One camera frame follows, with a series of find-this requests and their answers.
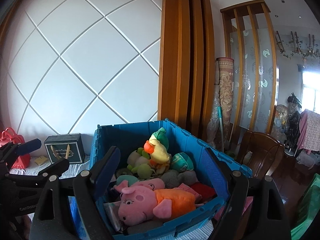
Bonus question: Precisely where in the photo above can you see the black gift box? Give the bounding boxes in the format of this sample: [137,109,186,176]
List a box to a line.
[44,133,86,164]

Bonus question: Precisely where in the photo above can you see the striped white tablecloth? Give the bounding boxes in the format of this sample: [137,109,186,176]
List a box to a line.
[9,152,218,240]

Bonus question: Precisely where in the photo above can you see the green frog plush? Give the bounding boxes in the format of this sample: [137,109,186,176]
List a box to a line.
[127,147,157,180]

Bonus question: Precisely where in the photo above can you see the wooden glass partition screen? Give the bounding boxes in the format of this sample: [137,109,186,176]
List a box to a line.
[220,0,280,135]

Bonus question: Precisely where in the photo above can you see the hanging vine decoration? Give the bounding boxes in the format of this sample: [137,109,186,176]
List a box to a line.
[275,31,320,60]

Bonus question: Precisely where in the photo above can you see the wooden wall frame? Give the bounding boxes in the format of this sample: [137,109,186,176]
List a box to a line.
[0,0,217,140]

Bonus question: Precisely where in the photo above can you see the pink fabric item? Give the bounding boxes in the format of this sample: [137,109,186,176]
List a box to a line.
[179,183,202,203]

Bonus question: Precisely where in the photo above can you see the pink floral cloth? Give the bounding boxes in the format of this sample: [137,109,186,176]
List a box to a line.
[296,109,320,153]

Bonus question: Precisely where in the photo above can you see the red fabric item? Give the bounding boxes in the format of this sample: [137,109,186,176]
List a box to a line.
[191,182,217,200]

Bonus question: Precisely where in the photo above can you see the green cloth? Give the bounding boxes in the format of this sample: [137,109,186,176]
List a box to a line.
[291,174,320,240]

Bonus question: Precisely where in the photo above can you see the grey plush toy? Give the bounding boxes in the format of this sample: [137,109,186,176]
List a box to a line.
[160,169,200,188]

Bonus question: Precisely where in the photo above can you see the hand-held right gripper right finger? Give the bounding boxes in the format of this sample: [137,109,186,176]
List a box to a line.
[205,147,292,240]

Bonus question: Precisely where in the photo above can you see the green mop handle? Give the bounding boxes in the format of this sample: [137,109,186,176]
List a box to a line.
[216,106,225,153]

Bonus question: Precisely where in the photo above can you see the teal striped plush ball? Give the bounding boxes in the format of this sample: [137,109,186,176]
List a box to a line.
[171,152,195,172]

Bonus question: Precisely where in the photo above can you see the rolled patterned carpet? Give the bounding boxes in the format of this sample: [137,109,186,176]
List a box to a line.
[216,57,235,153]

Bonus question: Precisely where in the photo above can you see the red bear-face case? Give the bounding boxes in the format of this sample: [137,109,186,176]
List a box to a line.
[0,127,31,169]

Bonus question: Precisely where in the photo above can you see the pink pig plush orange shirt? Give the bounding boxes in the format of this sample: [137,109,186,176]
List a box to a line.
[117,186,204,225]

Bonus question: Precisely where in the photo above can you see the black hanging garment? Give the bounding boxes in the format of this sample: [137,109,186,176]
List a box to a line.
[286,92,303,151]

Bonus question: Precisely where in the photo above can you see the yellow duck plush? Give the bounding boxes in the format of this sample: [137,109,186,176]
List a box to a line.
[144,127,173,169]

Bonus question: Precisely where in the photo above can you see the wooden chair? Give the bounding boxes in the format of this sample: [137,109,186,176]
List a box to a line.
[236,129,285,180]

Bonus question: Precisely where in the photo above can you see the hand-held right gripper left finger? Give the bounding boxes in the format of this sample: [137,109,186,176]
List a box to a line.
[29,145,121,240]

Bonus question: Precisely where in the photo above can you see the yellow note pad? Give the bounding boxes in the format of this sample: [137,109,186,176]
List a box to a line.
[34,155,49,166]

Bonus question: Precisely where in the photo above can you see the pink and teal plush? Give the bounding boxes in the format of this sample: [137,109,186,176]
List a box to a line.
[114,174,166,193]

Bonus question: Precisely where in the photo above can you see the plastic-wrapped pile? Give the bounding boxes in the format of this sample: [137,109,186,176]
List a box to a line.
[274,104,290,143]

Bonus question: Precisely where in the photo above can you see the blue plastic crate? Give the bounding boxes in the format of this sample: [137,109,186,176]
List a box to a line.
[90,119,253,240]

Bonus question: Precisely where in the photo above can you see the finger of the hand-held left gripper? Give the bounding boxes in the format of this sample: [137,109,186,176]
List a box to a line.
[5,158,70,188]
[0,138,42,167]

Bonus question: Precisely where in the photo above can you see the person's left hand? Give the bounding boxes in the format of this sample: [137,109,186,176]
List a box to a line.
[20,213,33,231]

